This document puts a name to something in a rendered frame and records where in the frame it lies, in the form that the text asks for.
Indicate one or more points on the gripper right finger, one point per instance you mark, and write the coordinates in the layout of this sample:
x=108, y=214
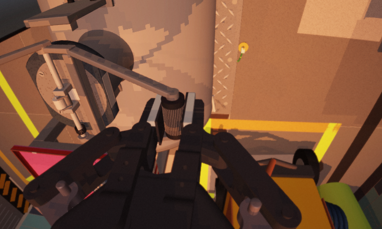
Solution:
x=241, y=171

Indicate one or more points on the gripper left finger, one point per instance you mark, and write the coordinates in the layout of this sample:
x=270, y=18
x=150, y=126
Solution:
x=82, y=159

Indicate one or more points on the grey lever with knurled grip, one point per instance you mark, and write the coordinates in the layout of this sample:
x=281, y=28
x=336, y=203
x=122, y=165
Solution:
x=114, y=68

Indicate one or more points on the dark grey round filler cap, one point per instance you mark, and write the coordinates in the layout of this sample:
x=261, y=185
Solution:
x=47, y=86

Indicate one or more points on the beige reservoir tank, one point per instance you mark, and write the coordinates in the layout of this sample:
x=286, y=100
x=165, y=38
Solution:
x=165, y=41

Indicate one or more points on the pink tray with red rim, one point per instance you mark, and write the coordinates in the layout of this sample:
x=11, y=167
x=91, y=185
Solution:
x=41, y=160

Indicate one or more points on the yellow box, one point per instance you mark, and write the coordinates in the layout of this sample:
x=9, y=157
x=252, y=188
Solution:
x=298, y=203

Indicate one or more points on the steel rod with white clamps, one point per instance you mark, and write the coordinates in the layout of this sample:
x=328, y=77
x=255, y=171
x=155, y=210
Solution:
x=61, y=95

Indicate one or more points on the black wheel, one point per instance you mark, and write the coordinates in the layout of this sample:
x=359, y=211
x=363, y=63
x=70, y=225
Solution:
x=308, y=162

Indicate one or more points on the grey ribbed mat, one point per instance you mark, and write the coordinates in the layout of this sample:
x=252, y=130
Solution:
x=0, y=210

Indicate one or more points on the green cylinder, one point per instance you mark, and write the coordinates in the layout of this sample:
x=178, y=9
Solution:
x=343, y=197

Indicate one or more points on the grey flat bar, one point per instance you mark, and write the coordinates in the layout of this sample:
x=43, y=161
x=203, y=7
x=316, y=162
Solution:
x=16, y=55

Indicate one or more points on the diamond plate strip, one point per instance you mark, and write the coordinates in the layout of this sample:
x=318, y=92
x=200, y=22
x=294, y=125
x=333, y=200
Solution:
x=225, y=47

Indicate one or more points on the dark slanted beam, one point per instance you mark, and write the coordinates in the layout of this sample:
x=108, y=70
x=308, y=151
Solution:
x=365, y=127

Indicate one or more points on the grey flat bracket plate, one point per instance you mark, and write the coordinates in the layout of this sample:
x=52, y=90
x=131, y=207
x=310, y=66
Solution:
x=66, y=14

